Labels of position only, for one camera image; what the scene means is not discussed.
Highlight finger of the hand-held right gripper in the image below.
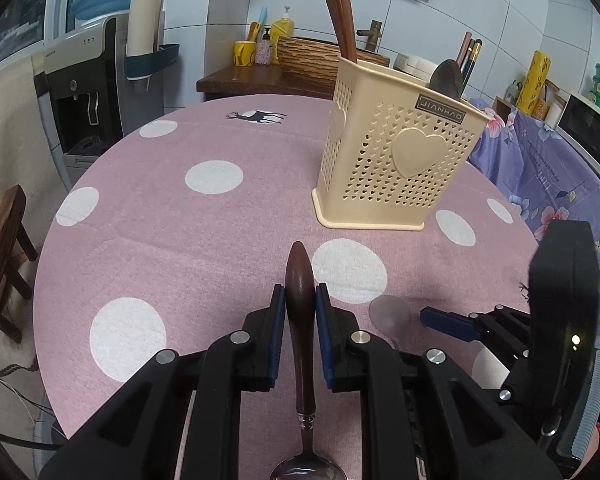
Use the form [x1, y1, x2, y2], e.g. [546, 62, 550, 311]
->
[497, 352, 534, 413]
[420, 305, 532, 357]

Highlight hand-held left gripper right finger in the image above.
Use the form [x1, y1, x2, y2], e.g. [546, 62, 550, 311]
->
[315, 283, 564, 480]

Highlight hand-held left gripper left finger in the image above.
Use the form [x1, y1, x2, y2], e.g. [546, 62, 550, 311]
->
[40, 284, 287, 480]

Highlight wooden handle metal spoon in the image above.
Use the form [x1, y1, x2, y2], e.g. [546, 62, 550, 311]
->
[269, 241, 349, 480]

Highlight cream plastic utensil holder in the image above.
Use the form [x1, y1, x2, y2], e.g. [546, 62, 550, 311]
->
[312, 56, 494, 233]

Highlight brown wooden chopstick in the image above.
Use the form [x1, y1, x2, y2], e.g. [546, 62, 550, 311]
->
[335, 0, 359, 64]
[321, 0, 350, 62]
[328, 0, 355, 63]

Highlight purple floral cloth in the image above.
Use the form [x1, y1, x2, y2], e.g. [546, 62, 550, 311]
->
[467, 95, 600, 352]

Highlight pink polka-dot tablecloth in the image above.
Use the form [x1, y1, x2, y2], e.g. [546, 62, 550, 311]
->
[32, 94, 542, 480]

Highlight white microwave oven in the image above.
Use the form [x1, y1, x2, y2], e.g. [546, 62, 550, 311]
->
[555, 92, 600, 182]

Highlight light wooden shelf box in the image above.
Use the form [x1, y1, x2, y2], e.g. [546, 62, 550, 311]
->
[492, 96, 520, 117]

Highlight yellow wrap roll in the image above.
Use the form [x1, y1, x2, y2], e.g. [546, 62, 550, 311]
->
[518, 51, 552, 115]

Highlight dark wooden spoon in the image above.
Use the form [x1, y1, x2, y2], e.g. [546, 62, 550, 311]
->
[428, 59, 464, 101]

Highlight black gold chopstick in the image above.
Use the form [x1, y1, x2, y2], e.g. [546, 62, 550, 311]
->
[466, 41, 483, 93]

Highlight dark wooden counter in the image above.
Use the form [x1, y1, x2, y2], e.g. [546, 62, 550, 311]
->
[196, 64, 337, 109]

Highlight white rice cooker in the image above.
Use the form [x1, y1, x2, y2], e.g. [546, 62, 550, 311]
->
[392, 52, 439, 80]

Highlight reddish wooden chopstick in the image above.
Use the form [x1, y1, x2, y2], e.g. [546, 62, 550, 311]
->
[455, 31, 473, 72]

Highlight woven pattern sink basin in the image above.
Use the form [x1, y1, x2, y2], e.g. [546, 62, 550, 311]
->
[277, 35, 391, 92]

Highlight small floral pump bottle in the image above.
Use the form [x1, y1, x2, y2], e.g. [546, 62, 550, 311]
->
[256, 27, 274, 66]

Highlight yellow cup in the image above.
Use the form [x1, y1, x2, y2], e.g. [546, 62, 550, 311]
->
[234, 41, 257, 67]

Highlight dark wooden stool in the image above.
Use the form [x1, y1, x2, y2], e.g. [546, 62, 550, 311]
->
[0, 185, 39, 344]

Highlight teal plastic cup holder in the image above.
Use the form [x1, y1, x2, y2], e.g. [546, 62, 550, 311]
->
[125, 44, 182, 84]

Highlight brass faucet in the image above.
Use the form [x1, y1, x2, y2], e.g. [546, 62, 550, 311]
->
[356, 20, 384, 52]

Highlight yellow soap pump bottle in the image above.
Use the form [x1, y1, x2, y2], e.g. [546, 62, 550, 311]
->
[270, 6, 296, 64]

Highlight grey water dispenser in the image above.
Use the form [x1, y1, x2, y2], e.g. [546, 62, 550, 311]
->
[42, 16, 132, 169]

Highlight blue toothbrush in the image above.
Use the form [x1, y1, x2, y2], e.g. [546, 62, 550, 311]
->
[254, 6, 270, 44]

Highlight cream paper tube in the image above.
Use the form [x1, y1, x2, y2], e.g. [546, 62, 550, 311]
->
[126, 0, 165, 57]

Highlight glass sliding door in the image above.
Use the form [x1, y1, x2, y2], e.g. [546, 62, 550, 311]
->
[0, 0, 67, 77]

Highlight floor cable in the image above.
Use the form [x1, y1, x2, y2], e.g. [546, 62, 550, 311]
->
[0, 357, 47, 413]

